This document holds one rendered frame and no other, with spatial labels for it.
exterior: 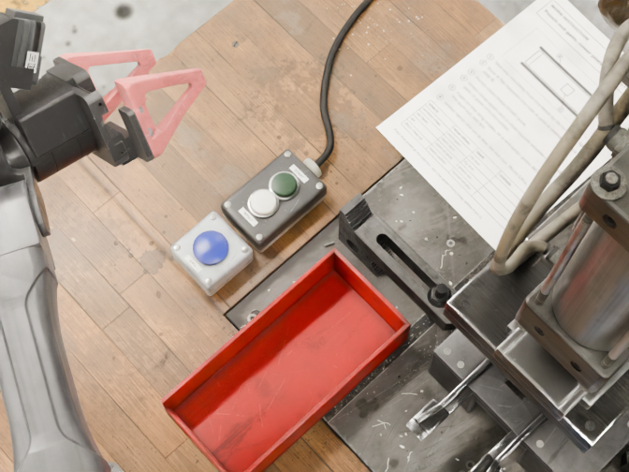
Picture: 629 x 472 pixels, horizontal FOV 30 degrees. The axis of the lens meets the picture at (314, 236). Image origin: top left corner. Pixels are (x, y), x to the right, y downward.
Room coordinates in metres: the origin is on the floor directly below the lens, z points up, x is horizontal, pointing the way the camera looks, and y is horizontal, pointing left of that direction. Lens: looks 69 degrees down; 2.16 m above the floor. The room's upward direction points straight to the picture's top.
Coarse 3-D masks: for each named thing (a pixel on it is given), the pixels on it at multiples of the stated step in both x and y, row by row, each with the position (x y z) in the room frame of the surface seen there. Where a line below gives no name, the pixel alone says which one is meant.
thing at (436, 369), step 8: (432, 360) 0.31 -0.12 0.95; (432, 368) 0.31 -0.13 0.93; (440, 368) 0.31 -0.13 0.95; (432, 376) 0.31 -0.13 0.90; (440, 376) 0.30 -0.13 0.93; (448, 376) 0.30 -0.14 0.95; (456, 376) 0.29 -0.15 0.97; (440, 384) 0.30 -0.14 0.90; (448, 384) 0.29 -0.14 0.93; (456, 384) 0.29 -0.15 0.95; (448, 392) 0.29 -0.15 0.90; (472, 400) 0.27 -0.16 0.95; (464, 408) 0.27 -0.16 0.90; (472, 408) 0.27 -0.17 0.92; (520, 456) 0.22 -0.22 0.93; (528, 456) 0.21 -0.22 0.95; (520, 464) 0.21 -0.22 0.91; (528, 464) 0.21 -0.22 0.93; (536, 464) 0.20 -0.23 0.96
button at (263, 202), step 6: (258, 192) 0.51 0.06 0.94; (264, 192) 0.51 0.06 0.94; (270, 192) 0.52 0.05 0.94; (252, 198) 0.51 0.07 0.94; (258, 198) 0.51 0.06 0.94; (264, 198) 0.51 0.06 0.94; (270, 198) 0.51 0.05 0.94; (252, 204) 0.50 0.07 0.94; (258, 204) 0.50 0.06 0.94; (264, 204) 0.50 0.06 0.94; (270, 204) 0.50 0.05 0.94; (258, 210) 0.49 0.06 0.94; (264, 210) 0.49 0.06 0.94; (270, 210) 0.49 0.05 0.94
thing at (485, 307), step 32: (544, 256) 0.36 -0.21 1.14; (480, 288) 0.33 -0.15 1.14; (512, 288) 0.33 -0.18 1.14; (480, 320) 0.30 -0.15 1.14; (512, 320) 0.30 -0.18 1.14; (512, 352) 0.26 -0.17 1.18; (544, 352) 0.26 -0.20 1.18; (544, 384) 0.23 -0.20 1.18; (576, 384) 0.23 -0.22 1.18; (608, 384) 0.24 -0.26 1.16; (576, 416) 0.22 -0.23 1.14; (608, 416) 0.21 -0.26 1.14
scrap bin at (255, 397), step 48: (288, 288) 0.39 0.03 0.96; (336, 288) 0.41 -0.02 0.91; (240, 336) 0.34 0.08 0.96; (288, 336) 0.36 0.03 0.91; (336, 336) 0.36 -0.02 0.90; (384, 336) 0.35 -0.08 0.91; (192, 384) 0.29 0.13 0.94; (240, 384) 0.30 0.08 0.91; (288, 384) 0.30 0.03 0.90; (336, 384) 0.30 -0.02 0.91; (192, 432) 0.25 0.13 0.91; (240, 432) 0.25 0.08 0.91; (288, 432) 0.24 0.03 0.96
